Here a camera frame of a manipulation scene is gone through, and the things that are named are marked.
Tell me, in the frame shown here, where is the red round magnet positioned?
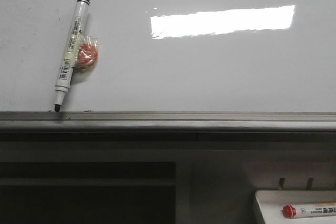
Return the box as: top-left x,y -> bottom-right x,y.
74,35 -> 99,73

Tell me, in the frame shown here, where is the white black whiteboard marker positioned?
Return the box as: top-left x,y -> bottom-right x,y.
55,0 -> 90,112

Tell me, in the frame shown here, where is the white whiteboard panel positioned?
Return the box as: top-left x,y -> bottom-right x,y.
1,0 -> 335,112

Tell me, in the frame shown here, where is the grey aluminium whiteboard ledge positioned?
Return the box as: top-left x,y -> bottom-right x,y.
1,111 -> 335,132

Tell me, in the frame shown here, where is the left metal tray hook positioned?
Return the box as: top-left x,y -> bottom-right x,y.
278,177 -> 285,190

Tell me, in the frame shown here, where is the metal tray hook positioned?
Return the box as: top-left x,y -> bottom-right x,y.
278,177 -> 285,190
306,177 -> 314,190

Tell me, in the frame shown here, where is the white plastic marker tray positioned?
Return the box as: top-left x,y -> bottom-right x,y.
254,190 -> 335,223

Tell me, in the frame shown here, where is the red capped white marker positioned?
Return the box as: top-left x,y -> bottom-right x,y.
282,202 -> 335,219

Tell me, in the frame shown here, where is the right metal tray hook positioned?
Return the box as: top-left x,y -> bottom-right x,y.
306,177 -> 314,190

